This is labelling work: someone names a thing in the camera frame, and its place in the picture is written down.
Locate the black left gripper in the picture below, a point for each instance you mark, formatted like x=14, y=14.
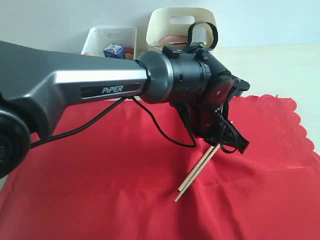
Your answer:
x=207, y=118

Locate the wooden chopstick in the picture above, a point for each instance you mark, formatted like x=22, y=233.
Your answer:
x=206, y=175
x=192, y=172

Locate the brown clay plate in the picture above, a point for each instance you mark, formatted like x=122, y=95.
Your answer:
x=173, y=39

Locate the orange fried chicken nugget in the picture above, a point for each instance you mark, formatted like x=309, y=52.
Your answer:
x=129, y=56

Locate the red cloth table mat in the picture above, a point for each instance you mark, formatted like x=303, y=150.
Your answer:
x=117, y=180

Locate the red sausage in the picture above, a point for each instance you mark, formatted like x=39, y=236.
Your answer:
x=129, y=50

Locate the blue white milk carton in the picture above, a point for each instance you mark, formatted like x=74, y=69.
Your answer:
x=114, y=51

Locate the stainless steel cup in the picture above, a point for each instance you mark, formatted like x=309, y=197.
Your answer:
x=199, y=36

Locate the table knife steel blade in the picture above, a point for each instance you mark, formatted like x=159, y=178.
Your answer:
x=162, y=44

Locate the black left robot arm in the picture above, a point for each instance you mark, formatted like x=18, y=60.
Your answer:
x=36, y=86

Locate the cream plastic bin black circle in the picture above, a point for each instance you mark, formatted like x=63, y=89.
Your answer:
x=168, y=21

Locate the white perforated plastic basket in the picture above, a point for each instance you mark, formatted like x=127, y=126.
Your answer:
x=100, y=37

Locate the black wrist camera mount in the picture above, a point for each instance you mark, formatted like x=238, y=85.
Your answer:
x=238, y=87

